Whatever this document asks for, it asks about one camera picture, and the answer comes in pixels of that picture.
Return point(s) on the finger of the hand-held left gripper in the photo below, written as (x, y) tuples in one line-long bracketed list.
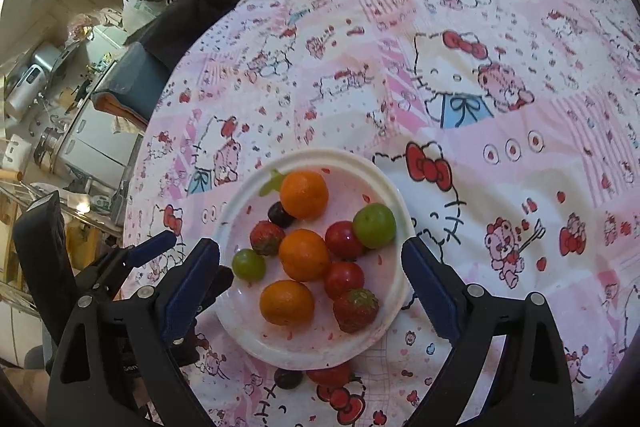
[(220, 282), (152, 247)]

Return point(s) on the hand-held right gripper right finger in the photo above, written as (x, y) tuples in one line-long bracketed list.
[(432, 292)]

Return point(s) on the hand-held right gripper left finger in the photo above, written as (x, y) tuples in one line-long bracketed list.
[(190, 292)]

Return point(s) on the green grape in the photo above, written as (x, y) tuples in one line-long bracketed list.
[(375, 225), (248, 264)]

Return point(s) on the red strawberry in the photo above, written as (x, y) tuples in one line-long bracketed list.
[(266, 237), (356, 309)]

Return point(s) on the mandarin orange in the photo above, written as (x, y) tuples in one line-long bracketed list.
[(305, 255), (304, 194), (286, 302)]

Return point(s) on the red cherry tomato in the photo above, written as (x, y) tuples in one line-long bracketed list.
[(330, 373), (342, 239), (343, 279)]

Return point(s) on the pink strawberry-print plate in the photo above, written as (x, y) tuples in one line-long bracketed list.
[(350, 187)]

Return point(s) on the dark grape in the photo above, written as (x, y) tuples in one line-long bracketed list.
[(288, 378), (281, 214)]

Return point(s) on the metal pot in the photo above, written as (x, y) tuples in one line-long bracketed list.
[(47, 147)]

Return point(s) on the white cabinet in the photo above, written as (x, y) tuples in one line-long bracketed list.
[(100, 142)]

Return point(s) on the blue and orange cushion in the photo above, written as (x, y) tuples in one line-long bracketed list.
[(130, 82)]

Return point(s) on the silver rice cooker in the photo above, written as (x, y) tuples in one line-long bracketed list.
[(22, 82)]

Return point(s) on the white plastic bag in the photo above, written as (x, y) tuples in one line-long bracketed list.
[(135, 9)]

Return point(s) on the pink cartoon printed blanket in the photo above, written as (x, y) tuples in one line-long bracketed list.
[(500, 57)]

